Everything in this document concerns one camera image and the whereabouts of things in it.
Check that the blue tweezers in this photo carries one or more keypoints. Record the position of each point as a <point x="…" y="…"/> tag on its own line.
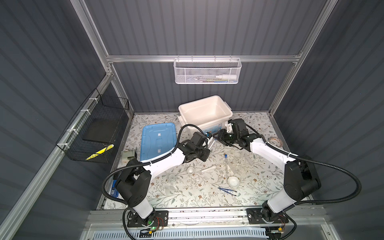
<point x="229" y="191"/>

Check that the clear test tube rack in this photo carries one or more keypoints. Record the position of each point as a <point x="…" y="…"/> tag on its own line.
<point x="237" y="165"/>

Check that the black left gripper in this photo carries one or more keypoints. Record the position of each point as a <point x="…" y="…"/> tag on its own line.
<point x="207" y="152"/>

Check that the black wire wall basket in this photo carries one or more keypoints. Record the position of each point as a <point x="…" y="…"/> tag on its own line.
<point x="98" y="131"/>

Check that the small white porcelain dish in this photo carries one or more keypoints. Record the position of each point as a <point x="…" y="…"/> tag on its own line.
<point x="191" y="170"/>

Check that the white wire wall basket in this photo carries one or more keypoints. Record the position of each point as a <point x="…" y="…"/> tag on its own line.
<point x="207" y="71"/>

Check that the white plastic storage box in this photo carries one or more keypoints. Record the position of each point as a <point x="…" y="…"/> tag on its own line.
<point x="209" y="114"/>

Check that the clear tape roll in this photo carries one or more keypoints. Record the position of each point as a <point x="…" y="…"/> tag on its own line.
<point x="276" y="142"/>

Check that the small glass beaker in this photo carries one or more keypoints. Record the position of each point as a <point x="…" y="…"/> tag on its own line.
<point x="172" y="179"/>

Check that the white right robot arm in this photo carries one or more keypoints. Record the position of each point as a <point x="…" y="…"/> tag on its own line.
<point x="300" y="177"/>

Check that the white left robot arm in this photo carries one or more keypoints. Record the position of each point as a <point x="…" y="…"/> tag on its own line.
<point x="134" y="182"/>

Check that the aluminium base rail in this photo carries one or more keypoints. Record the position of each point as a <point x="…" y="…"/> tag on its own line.
<point x="209" y="217"/>

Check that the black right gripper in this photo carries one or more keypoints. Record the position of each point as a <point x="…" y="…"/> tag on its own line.
<point x="221" y="136"/>

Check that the white pestle rod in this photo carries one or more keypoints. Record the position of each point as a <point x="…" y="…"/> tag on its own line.
<point x="209" y="169"/>

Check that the blue plastic box lid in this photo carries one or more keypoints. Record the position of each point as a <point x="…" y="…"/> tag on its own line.
<point x="157" y="139"/>

